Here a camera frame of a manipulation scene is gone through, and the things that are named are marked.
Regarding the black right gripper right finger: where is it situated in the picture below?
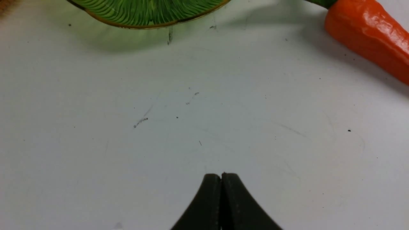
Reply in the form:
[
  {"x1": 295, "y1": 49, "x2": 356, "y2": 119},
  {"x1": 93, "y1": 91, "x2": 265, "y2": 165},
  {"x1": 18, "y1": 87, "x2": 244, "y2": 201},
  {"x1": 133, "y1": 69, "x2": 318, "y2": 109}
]
[{"x1": 221, "y1": 173, "x2": 282, "y2": 230}]

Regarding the orange carrot with leaves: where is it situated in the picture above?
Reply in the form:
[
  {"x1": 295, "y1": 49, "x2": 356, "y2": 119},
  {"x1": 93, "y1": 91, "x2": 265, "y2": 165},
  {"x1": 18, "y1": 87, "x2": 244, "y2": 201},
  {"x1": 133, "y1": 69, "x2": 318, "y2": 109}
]
[{"x1": 311, "y1": 0, "x2": 409, "y2": 84}]

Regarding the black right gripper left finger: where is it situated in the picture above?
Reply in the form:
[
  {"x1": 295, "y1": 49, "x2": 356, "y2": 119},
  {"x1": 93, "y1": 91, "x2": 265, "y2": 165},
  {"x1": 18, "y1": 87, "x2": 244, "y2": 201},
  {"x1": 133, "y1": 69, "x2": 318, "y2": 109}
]
[{"x1": 172, "y1": 174, "x2": 221, "y2": 230}]

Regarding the green ribbed plastic plate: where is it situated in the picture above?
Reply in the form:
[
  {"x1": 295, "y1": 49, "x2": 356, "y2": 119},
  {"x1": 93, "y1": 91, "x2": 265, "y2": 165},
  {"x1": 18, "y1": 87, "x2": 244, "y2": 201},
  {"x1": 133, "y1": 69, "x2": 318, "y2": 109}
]
[{"x1": 70, "y1": 0, "x2": 229, "y2": 29}]

